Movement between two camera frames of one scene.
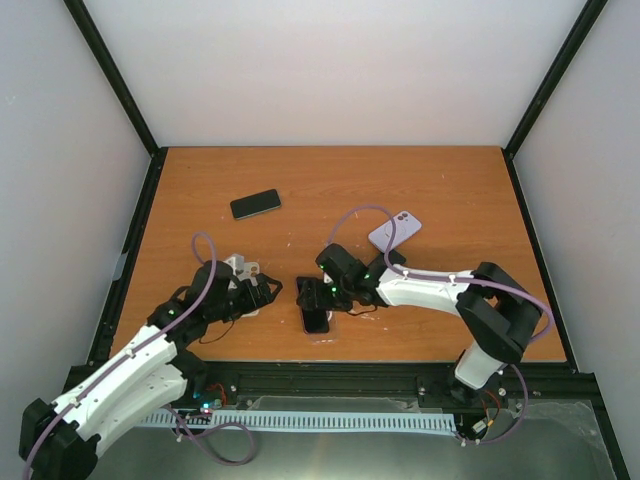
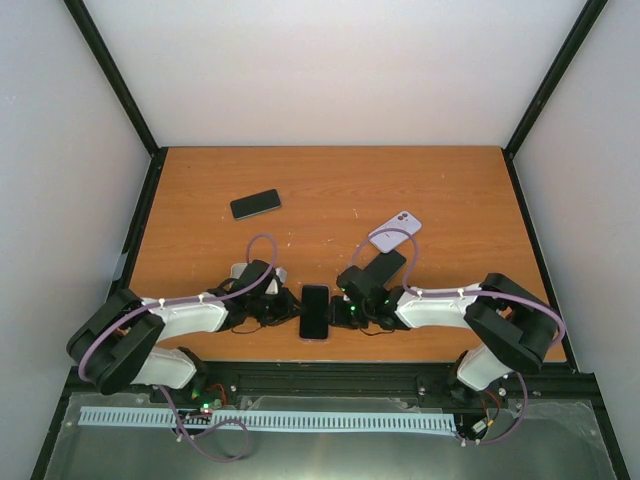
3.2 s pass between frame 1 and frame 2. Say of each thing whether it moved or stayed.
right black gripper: moved
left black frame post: stayed
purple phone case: stayed
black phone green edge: stayed
